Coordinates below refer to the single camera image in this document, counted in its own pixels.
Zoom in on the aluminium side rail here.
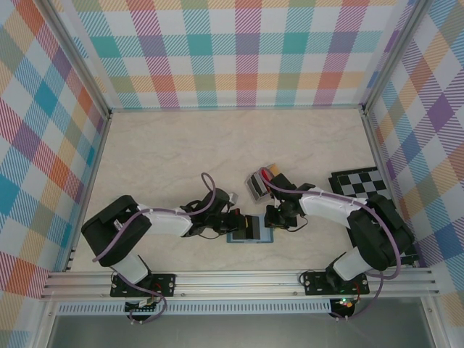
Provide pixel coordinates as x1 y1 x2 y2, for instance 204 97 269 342
361 108 392 175
63 110 113 273

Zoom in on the grey card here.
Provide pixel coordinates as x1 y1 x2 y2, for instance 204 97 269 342
248 173 264 199

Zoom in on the thin aluminium wall rail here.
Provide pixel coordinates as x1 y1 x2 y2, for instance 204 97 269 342
108 104 365 114

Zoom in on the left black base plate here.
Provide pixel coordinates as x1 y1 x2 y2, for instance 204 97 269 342
109 273 177 298

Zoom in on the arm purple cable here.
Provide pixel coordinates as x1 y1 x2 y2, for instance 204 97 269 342
265 175 402 322
91 172 218 325

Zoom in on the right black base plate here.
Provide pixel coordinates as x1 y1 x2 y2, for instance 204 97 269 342
302 271 370 297

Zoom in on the aluminium frame post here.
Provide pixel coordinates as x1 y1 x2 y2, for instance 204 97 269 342
360 0 431 117
43 0 113 120

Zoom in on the black card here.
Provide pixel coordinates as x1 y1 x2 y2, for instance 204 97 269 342
245 216 261 241

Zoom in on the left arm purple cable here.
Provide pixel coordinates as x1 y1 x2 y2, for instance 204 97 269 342
91 172 218 325

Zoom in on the clear acrylic card stand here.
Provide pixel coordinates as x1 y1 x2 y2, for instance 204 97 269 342
246 163 281 204

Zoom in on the blue leather card holder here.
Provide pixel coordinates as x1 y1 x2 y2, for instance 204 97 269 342
226 214 275 244

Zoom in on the small circuit board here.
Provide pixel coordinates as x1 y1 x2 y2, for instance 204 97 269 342
332 296 356 310
125 297 160 313

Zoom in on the long aluminium base rail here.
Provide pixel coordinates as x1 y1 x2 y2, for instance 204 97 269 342
39 270 442 300

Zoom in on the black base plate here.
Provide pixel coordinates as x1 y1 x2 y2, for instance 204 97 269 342
302 271 370 297
109 273 177 298

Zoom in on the black grey checkerboard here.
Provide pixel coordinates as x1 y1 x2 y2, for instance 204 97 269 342
328 165 421 268

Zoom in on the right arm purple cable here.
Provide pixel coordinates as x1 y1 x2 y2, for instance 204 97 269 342
265 175 402 322

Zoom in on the white slotted cable duct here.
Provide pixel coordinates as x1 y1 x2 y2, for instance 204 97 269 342
57 299 333 316

